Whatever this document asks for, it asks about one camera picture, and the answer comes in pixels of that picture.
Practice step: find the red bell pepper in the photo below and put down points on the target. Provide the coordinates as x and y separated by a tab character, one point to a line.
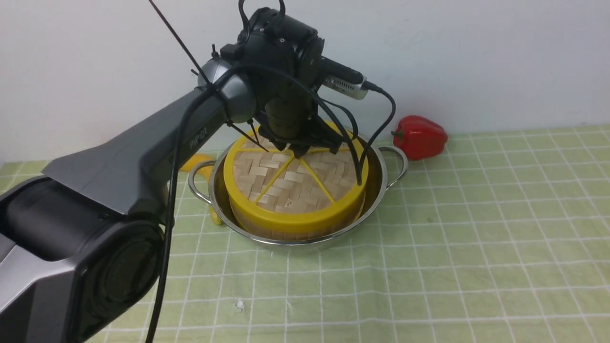
419	138

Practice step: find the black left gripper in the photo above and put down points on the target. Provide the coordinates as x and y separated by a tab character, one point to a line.
279	57

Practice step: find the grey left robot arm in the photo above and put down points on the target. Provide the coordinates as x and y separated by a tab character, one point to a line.
87	239

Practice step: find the woven bamboo steamer lid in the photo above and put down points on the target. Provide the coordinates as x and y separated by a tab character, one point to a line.
251	171

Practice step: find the stainless steel pot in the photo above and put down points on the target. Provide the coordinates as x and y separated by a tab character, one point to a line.
377	185

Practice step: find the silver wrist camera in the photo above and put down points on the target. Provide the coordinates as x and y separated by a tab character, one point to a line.
342	79

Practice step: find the yellow rimmed bamboo steamer basket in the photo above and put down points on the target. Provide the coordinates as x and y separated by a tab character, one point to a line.
282	217

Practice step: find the yellow banana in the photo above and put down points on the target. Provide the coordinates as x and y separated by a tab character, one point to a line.
203	166

